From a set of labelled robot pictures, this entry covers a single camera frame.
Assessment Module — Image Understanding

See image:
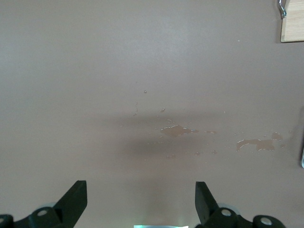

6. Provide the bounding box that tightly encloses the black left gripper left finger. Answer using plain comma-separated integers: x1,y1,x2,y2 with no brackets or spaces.
14,180,87,228

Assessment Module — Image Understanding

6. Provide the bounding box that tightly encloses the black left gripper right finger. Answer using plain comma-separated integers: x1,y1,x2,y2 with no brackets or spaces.
195,181,255,228

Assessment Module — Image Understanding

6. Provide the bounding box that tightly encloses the brown table cover sheet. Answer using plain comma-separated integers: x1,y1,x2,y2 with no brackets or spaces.
0,0,304,228

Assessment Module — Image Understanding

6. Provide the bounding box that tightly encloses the bamboo cutting board metal handle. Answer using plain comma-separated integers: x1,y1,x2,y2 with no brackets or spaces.
277,0,304,43

